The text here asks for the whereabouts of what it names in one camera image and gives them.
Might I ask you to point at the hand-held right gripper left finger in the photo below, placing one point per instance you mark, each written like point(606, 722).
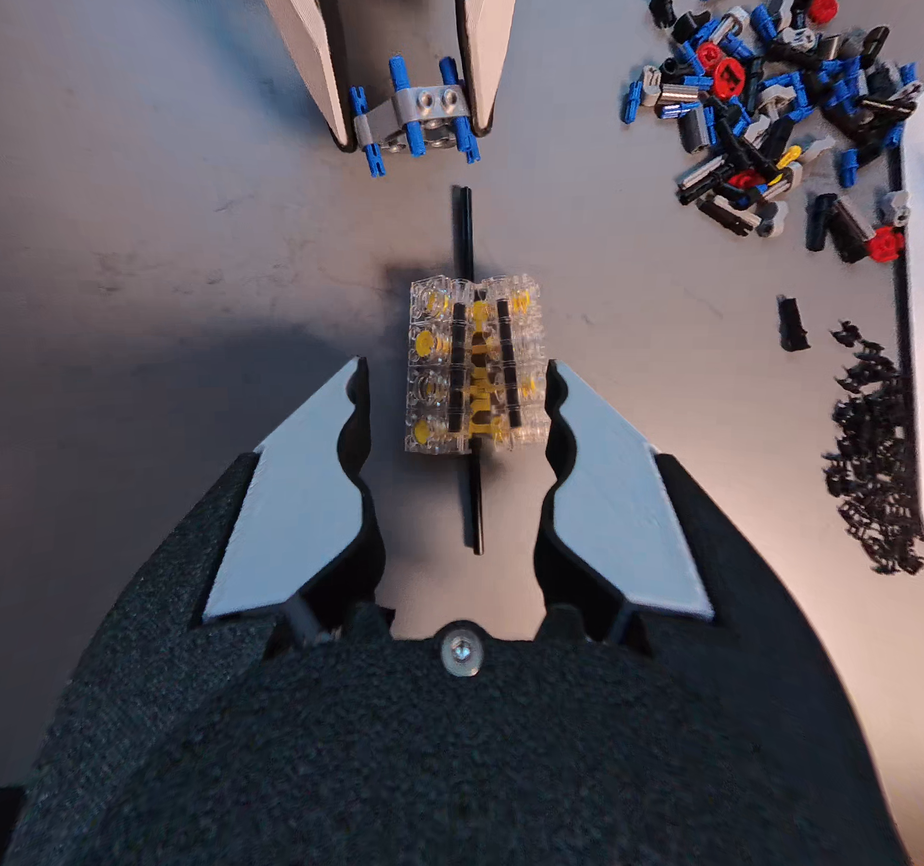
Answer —
point(303, 519)

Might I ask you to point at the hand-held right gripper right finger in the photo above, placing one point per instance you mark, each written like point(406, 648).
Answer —
point(621, 519)

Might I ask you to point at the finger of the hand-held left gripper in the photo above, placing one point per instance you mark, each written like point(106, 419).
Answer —
point(296, 21)
point(491, 28)

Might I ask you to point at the blue connector pin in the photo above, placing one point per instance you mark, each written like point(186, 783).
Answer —
point(451, 75)
point(374, 158)
point(401, 75)

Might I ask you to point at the grey beam frame with holes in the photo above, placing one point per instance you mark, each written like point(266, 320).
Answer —
point(437, 104)

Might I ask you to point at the black axle rod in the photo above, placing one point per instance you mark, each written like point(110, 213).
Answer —
point(463, 230)

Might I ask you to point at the clear block with yellow pistons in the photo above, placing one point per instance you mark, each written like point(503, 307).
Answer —
point(433, 346)

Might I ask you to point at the pile of black pins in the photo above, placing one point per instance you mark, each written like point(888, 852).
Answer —
point(873, 461)

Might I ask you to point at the black pin connector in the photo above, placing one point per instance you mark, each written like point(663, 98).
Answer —
point(792, 324)

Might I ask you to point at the pile of mixed building parts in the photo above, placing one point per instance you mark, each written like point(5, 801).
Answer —
point(765, 86)

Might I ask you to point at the white and wooden book stand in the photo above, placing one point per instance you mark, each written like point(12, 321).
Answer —
point(915, 303)

